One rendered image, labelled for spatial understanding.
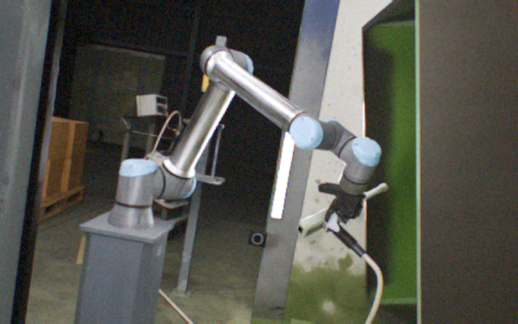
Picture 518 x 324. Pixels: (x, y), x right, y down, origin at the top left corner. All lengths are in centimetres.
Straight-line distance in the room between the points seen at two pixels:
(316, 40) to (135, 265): 150
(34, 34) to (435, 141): 110
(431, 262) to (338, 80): 131
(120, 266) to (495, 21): 156
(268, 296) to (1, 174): 215
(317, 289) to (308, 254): 21
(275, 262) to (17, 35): 213
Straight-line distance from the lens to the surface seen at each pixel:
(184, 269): 284
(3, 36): 59
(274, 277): 256
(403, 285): 210
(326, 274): 256
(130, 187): 182
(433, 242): 141
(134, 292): 185
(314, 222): 149
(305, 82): 243
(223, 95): 174
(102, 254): 185
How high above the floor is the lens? 114
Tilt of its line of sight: 5 degrees down
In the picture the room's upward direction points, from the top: 10 degrees clockwise
